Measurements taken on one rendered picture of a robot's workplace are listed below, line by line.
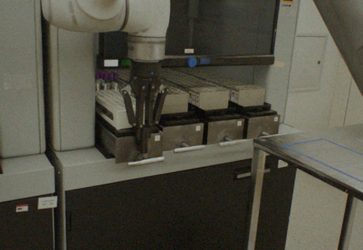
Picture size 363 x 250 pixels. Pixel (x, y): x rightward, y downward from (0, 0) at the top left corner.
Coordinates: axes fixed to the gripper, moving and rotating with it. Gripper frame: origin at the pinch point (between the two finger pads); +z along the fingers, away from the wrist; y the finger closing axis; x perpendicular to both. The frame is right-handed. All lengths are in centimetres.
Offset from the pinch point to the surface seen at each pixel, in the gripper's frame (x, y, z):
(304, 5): -126, -182, -40
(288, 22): -15, -59, -30
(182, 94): -13.0, -18.4, -7.7
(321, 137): 19.8, -42.8, -1.9
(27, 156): -14.5, 26.0, 6.6
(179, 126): -5.5, -13.6, -0.5
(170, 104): -13.0, -14.5, -5.0
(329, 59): -126, -218, 0
